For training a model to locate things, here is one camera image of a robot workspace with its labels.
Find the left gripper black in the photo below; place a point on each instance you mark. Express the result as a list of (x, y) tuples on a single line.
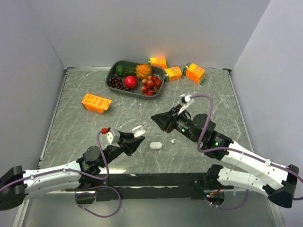
[(130, 144)]

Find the dark grey fruit tray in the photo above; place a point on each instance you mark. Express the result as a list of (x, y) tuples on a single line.
[(137, 93)]

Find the white gold-rimmed charging case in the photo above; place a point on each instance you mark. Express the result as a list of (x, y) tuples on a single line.
[(138, 131)]

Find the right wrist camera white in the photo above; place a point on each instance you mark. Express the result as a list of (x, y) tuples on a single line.
[(186, 101)]

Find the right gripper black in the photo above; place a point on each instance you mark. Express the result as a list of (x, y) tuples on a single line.
[(166, 120)]

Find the green herb sprig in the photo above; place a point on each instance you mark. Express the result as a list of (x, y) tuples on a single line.
[(129, 71)]

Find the orange box middle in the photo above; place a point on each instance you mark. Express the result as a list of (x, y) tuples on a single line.
[(172, 74)]

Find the orange spiky fruit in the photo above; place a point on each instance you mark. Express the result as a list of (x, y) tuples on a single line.
[(143, 71)]

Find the orange box right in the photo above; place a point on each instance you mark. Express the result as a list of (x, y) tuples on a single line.
[(194, 73)]

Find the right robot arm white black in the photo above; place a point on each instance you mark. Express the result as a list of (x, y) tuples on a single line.
[(277, 182)]

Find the orange box front left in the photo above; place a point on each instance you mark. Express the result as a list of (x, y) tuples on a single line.
[(95, 103)]

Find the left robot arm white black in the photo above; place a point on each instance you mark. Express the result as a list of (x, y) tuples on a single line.
[(18, 185)]

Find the red pomegranate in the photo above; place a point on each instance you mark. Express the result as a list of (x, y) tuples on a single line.
[(130, 82)]

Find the green fruit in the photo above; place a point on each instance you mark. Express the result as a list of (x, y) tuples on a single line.
[(120, 70)]

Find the orange box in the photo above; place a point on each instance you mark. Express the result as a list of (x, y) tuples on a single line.
[(194, 73), (172, 74), (158, 62), (95, 103)]

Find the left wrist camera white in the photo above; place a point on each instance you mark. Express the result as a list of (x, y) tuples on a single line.
[(112, 135)]

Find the dark grape bunch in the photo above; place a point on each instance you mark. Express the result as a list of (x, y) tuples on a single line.
[(117, 83)]

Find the orange box back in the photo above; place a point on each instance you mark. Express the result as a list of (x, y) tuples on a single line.
[(158, 62)]

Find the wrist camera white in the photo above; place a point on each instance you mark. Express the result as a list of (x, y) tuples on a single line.
[(112, 135), (186, 101)]

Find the aluminium frame left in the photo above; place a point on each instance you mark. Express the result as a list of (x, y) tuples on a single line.
[(22, 209)]

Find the red lychee bunch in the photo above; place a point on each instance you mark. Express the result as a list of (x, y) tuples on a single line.
[(151, 85)]

